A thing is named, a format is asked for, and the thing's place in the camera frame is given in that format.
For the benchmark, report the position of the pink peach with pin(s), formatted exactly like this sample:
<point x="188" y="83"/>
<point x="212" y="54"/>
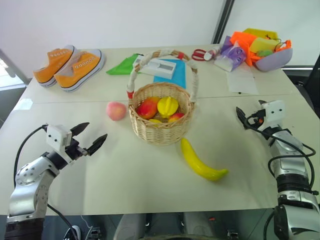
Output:
<point x="116" y="111"/>

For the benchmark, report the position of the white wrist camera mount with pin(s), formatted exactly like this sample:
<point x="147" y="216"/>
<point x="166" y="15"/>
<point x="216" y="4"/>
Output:
<point x="273" y="110"/>
<point x="56" y="137"/>

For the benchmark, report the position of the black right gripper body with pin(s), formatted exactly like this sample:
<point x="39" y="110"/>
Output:
<point x="256" y="119"/>

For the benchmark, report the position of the green cloth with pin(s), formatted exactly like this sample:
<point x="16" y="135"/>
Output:
<point x="122" y="66"/>

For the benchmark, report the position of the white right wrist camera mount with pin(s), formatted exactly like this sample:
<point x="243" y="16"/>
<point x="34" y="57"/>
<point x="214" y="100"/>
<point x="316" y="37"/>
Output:
<point x="273" y="110"/>

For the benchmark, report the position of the yellow lemon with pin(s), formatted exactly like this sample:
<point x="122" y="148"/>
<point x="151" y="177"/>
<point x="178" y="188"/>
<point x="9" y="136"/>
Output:
<point x="155" y="122"/>

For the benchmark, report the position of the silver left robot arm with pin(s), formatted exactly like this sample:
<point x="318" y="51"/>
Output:
<point x="30" y="180"/>

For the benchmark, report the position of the green ball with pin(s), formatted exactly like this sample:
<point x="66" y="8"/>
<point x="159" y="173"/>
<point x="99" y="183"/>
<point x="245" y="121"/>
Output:
<point x="265" y="53"/>

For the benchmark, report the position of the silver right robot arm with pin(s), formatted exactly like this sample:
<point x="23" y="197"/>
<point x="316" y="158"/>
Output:
<point x="287" y="165"/>

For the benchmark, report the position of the purple plastic bag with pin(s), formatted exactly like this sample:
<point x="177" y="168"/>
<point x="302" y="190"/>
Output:
<point x="235" y="55"/>

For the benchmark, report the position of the blue paper sheet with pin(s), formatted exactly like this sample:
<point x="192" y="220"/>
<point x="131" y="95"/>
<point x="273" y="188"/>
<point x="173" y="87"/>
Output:
<point x="177" y="75"/>

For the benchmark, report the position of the grey rounded robot leg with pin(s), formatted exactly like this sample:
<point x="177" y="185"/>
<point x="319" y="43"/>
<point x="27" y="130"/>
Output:
<point x="197" y="225"/>
<point x="130" y="226"/>

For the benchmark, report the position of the purple bowl with items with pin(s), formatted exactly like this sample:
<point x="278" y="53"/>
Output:
<point x="241" y="38"/>

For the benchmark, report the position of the white paper sheet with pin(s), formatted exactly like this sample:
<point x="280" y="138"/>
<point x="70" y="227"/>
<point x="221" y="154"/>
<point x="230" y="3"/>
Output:
<point x="242" y="82"/>

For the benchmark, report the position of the orange canvas sneaker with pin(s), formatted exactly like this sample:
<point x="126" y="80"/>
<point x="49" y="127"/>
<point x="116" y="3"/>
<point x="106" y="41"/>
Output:
<point x="80" y="72"/>
<point x="51" y="67"/>

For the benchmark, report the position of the lavender bowl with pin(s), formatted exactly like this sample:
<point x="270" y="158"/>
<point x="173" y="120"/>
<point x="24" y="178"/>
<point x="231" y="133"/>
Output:
<point x="275" y="61"/>

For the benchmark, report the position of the red scissors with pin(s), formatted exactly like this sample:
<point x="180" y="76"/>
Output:
<point x="198" y="54"/>

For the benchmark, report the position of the red yellow mango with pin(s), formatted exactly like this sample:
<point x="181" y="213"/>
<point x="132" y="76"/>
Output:
<point x="148" y="108"/>

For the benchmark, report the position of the dark window frame post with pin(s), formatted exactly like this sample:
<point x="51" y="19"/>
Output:
<point x="223" y="20"/>

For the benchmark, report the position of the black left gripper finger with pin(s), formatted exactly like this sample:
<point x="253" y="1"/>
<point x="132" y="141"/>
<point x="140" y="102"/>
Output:
<point x="98" y="143"/>
<point x="80" y="127"/>

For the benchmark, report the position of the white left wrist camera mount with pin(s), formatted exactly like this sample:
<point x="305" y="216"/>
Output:
<point x="56" y="137"/>

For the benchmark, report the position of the white rectangular box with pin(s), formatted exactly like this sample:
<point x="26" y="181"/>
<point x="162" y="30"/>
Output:
<point x="160" y="70"/>

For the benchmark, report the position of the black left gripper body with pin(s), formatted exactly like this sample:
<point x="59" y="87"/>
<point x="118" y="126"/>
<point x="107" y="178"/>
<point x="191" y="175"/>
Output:
<point x="75" y="149"/>

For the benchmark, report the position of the yellow banana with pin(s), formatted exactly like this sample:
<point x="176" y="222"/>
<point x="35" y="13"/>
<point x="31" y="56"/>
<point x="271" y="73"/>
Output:
<point x="195" y="162"/>

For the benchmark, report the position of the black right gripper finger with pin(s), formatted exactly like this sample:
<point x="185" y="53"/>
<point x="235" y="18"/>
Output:
<point x="243" y="117"/>
<point x="261" y="102"/>

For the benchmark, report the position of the small red apple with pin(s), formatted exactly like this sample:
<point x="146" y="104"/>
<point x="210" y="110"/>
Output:
<point x="177" y="117"/>

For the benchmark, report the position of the white bottle with red band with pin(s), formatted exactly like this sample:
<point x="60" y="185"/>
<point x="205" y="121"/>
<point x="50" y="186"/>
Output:
<point x="211" y="53"/>

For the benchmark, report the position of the dark office chair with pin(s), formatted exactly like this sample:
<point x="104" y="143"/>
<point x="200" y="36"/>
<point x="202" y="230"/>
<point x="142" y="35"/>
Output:
<point x="311" y="82"/>

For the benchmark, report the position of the yellow flat board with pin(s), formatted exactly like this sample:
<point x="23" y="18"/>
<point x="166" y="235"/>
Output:
<point x="260" y="32"/>

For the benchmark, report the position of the yellow starfruit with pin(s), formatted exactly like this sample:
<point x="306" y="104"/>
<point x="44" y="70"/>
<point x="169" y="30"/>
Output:
<point x="167" y="106"/>

